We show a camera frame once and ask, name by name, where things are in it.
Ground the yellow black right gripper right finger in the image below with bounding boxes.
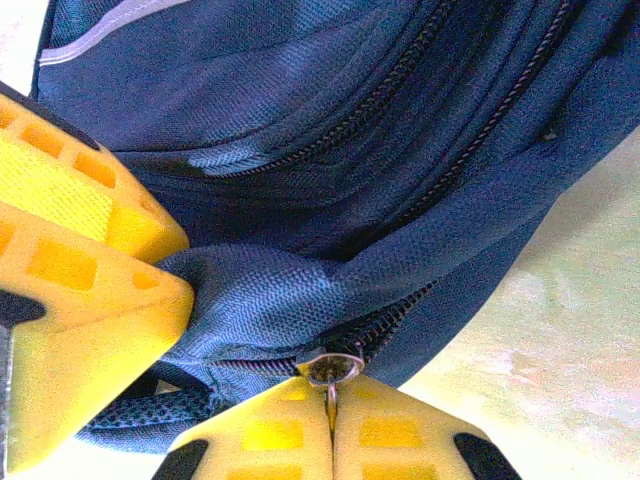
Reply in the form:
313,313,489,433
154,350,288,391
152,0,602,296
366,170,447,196
332,375,524,480

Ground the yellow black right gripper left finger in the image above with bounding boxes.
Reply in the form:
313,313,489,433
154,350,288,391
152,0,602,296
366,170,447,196
152,378,334,480

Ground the navy blue backpack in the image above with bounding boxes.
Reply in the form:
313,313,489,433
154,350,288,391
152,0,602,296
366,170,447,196
29,0,640,456

